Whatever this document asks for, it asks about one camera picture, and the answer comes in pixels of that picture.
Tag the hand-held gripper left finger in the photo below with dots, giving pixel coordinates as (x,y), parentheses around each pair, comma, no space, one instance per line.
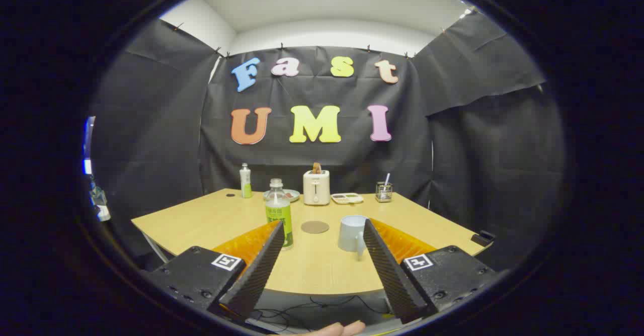
(259,268)

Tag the black backdrop cloth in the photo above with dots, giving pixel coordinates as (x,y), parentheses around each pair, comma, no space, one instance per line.
(151,124)

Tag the green label juice bottle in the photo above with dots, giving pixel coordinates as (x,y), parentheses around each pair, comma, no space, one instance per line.
(279,215)

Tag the wooden table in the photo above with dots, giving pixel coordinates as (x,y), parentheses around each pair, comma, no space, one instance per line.
(317,270)

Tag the small white green bottle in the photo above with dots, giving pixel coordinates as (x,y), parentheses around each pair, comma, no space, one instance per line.
(245,182)

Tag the white divided tray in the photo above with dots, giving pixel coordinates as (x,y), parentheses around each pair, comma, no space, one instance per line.
(347,198)

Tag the round plate with food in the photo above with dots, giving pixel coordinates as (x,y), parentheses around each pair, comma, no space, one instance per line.
(293,194)

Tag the cream toaster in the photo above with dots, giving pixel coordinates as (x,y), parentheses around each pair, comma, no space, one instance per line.
(316,187)

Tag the blue and white clutter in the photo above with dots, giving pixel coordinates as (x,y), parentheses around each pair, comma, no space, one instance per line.
(98,197)

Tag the light blue cup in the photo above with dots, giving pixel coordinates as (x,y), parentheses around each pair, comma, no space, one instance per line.
(349,235)

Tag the round brown coaster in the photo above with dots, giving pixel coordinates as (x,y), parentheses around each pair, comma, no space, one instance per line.
(315,227)

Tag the black table clamp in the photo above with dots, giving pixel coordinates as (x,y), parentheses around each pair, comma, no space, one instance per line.
(483,238)

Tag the bread slice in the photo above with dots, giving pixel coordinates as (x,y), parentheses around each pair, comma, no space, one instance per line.
(317,168)

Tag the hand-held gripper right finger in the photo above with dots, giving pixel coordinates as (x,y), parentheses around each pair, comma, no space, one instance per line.
(390,270)

